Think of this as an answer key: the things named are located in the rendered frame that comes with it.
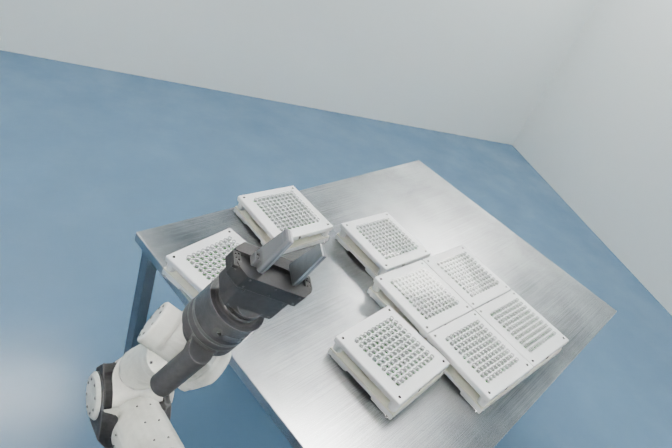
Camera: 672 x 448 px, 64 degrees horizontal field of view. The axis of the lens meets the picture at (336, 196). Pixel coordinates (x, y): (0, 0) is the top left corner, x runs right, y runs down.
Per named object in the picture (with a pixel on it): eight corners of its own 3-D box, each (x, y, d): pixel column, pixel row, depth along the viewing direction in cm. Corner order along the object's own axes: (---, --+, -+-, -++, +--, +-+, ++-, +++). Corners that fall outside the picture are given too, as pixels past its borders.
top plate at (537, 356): (509, 293, 193) (512, 289, 192) (566, 343, 180) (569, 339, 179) (471, 313, 177) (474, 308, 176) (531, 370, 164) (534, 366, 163)
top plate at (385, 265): (384, 215, 207) (386, 211, 206) (429, 257, 195) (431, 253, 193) (338, 227, 191) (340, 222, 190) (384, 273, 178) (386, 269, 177)
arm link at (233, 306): (317, 313, 68) (260, 357, 74) (306, 255, 75) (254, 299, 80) (236, 285, 61) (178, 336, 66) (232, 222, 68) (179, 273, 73)
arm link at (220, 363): (240, 344, 78) (202, 359, 87) (190, 308, 75) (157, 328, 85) (217, 385, 73) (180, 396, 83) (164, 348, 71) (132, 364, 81)
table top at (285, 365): (415, 165, 271) (418, 159, 269) (612, 316, 219) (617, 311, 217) (134, 240, 165) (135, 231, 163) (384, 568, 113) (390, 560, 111)
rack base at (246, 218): (288, 199, 203) (290, 194, 202) (327, 241, 191) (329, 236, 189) (233, 211, 187) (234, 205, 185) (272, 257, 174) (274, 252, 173)
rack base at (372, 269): (380, 225, 210) (382, 220, 209) (423, 267, 197) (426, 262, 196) (334, 237, 194) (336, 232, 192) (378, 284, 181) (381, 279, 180)
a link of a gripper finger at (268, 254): (294, 246, 63) (261, 274, 65) (291, 226, 65) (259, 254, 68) (283, 241, 62) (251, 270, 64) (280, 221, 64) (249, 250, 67)
